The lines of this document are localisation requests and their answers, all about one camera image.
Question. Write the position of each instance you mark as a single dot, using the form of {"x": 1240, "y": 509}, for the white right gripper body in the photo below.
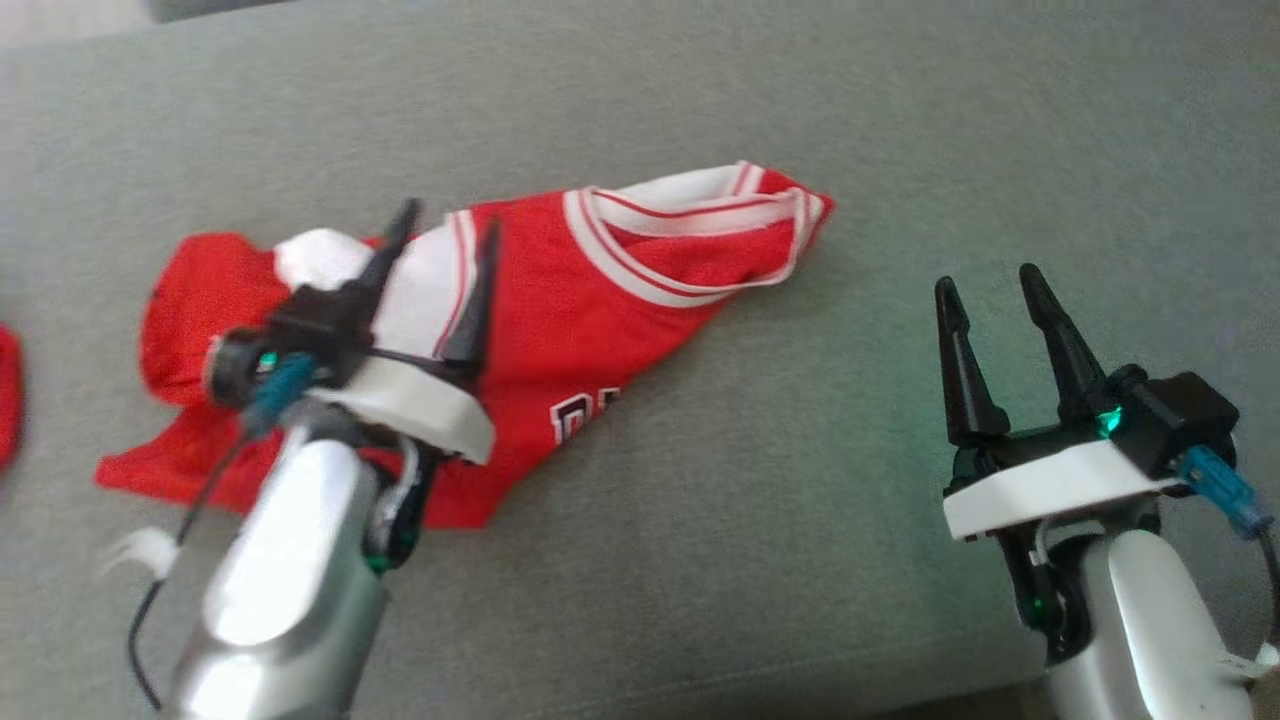
{"x": 1050, "y": 480}

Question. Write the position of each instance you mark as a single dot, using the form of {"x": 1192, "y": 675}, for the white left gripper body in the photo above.
{"x": 420, "y": 410}

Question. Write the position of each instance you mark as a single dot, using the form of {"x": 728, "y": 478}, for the grey fabric sofa seat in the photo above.
{"x": 900, "y": 150}

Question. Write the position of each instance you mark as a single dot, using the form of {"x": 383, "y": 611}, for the red jersey with white trim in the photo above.
{"x": 570, "y": 300}

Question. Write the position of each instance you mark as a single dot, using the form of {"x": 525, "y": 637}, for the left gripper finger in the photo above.
{"x": 472, "y": 330}
{"x": 385, "y": 265}

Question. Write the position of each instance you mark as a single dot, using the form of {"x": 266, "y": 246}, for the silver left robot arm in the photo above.
{"x": 280, "y": 560}

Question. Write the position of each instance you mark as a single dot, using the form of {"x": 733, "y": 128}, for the red shorts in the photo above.
{"x": 8, "y": 400}

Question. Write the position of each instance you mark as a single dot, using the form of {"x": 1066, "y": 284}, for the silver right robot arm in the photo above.
{"x": 1150, "y": 620}

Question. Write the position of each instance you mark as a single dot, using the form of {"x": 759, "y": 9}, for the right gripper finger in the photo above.
{"x": 965, "y": 380}
{"x": 1070, "y": 370}

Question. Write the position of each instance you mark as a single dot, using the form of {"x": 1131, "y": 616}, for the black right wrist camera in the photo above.
{"x": 1180, "y": 415}

